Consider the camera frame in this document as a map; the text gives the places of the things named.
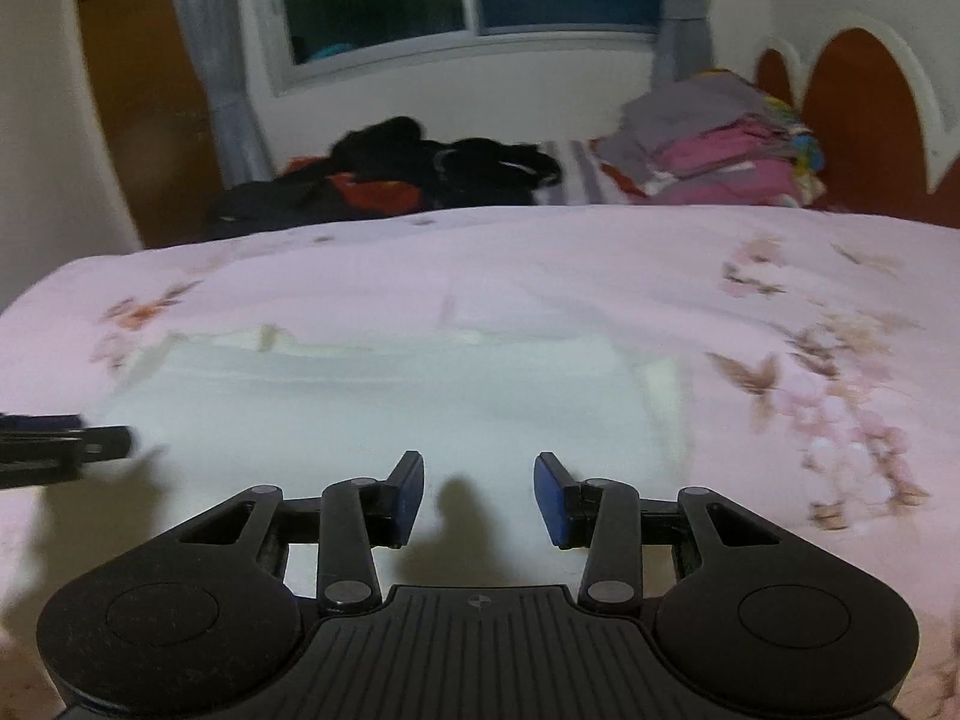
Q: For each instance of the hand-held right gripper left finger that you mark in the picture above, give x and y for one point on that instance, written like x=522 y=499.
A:
x=411 y=499

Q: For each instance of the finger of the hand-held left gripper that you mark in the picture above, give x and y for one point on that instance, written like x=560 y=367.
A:
x=109 y=441

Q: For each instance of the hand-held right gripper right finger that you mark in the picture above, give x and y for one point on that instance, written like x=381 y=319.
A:
x=550 y=499

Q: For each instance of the white knit sweater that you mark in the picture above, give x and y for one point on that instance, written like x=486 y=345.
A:
x=390 y=405

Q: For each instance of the pile of dark clothes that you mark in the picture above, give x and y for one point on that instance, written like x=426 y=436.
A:
x=480 y=165

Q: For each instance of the stack of folded colourful clothes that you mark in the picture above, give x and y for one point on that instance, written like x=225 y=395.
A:
x=720 y=142

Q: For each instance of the red garment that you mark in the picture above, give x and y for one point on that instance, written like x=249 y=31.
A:
x=375 y=195

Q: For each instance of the bed with pink floral sheet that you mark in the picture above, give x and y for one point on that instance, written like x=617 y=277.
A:
x=787 y=300

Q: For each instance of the brown wooden door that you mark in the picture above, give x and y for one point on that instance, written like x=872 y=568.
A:
x=142 y=127

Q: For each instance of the grey curtain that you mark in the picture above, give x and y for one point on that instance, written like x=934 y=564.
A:
x=679 y=7
x=217 y=67

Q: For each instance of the red and white headboard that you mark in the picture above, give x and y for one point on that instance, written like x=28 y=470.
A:
x=862 y=112

